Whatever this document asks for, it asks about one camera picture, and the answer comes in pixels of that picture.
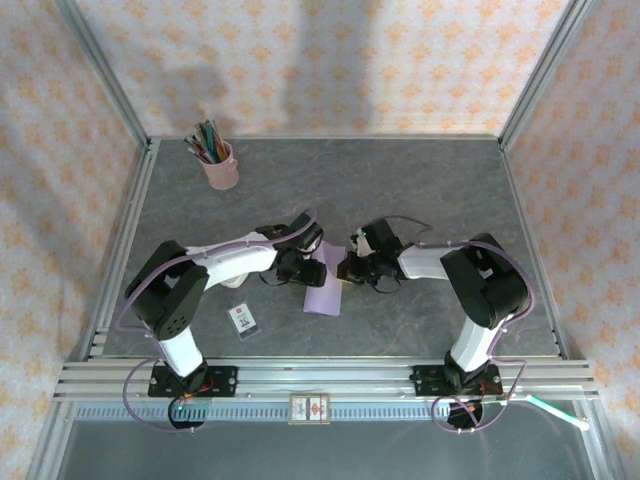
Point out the purple paper sheet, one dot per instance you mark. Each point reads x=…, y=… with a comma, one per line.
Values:
x=325, y=297

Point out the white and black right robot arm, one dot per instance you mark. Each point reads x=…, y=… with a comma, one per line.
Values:
x=425, y=262

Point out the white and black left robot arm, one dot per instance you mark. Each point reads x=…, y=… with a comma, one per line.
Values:
x=225, y=262

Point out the badge card in clear holder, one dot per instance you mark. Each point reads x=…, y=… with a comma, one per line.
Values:
x=244, y=322

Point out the pink pen cup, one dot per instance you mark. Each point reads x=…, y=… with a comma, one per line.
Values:
x=222, y=175

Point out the teal pen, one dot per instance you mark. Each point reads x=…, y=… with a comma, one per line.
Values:
x=216, y=145

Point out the small box with red label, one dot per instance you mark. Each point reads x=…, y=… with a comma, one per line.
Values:
x=310, y=410

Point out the red pen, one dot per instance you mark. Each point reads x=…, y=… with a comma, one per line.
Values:
x=197, y=148

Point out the green and white swab stick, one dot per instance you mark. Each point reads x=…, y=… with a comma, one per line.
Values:
x=550, y=406

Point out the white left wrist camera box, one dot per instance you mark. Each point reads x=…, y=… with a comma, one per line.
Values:
x=310, y=243

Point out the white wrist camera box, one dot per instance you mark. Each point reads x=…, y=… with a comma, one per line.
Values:
x=362, y=242
x=310, y=243

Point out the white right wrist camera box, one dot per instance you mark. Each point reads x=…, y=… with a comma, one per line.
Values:
x=362, y=242

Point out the wide aluminium base rail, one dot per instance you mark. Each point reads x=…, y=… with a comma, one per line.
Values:
x=325, y=372

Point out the aluminium table edge rail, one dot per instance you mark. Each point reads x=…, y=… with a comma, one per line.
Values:
x=325, y=137
x=127, y=235
x=535, y=280

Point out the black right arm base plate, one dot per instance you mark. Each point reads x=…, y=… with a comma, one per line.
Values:
x=425, y=382

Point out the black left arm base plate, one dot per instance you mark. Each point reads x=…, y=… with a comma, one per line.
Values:
x=225, y=380

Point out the aluminium frame post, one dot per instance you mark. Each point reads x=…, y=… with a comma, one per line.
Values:
x=100, y=70
x=545, y=75

